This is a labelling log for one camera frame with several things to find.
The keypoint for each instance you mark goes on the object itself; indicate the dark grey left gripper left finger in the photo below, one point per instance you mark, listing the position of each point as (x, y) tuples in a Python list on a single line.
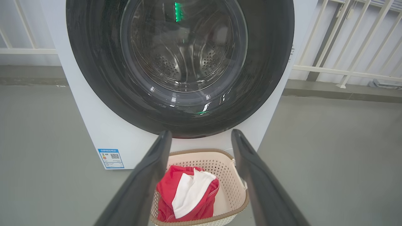
[(141, 188)]

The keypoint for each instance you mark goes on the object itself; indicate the blue energy label sticker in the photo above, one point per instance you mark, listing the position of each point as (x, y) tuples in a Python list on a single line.
[(111, 158)]

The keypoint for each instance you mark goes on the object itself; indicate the white metal railing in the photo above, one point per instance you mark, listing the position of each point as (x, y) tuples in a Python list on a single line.
[(28, 51), (345, 72)]

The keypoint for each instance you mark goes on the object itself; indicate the red garment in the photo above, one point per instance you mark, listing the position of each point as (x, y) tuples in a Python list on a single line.
[(168, 188)]

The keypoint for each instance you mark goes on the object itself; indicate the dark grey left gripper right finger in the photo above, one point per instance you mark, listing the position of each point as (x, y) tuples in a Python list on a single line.
[(260, 188)]

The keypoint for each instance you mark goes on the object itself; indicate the round dark washing machine door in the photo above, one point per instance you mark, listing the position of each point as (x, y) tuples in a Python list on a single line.
[(94, 62)]

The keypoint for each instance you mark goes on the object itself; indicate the white front-load washing machine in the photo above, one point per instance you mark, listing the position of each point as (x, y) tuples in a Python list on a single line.
[(103, 131)]

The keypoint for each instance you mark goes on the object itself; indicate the cream perforated laundry basket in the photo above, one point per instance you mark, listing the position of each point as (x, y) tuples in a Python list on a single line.
[(227, 188)]

